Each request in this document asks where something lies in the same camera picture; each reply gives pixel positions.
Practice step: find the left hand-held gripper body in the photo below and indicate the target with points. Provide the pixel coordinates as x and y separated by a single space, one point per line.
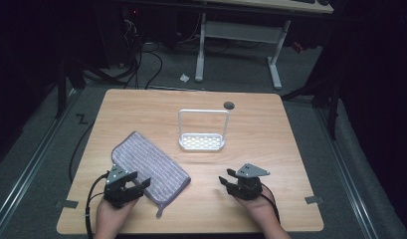
117 194

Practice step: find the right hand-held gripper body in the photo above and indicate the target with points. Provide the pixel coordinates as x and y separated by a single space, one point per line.
246 187

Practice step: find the purple-grey striped towel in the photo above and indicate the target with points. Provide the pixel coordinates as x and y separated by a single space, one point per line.
151 166

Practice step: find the person's left hand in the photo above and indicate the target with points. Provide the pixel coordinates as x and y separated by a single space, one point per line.
113 210

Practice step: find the person's right hand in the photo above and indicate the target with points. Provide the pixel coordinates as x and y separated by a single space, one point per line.
257 206

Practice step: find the white towel rack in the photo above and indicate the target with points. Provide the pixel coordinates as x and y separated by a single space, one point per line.
201 141

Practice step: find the grey tape piece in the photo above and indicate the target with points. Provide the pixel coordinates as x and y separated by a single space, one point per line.
313 199
70 203

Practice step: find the dark round table grommet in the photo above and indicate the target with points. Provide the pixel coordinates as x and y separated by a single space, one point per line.
228 105

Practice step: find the white paper scrap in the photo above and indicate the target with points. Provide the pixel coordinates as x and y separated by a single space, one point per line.
184 78

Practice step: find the black metal stand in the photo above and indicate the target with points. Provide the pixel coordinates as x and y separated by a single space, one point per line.
70 76
327 96

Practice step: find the white-legged desk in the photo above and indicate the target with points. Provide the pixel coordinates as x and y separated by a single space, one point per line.
241 31

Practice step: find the small red object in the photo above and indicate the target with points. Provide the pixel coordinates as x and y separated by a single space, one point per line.
297 47

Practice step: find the dark computer tower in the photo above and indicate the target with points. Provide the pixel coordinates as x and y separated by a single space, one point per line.
116 33

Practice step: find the metal floor rail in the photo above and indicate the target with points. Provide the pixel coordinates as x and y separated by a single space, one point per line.
28 172
345 172

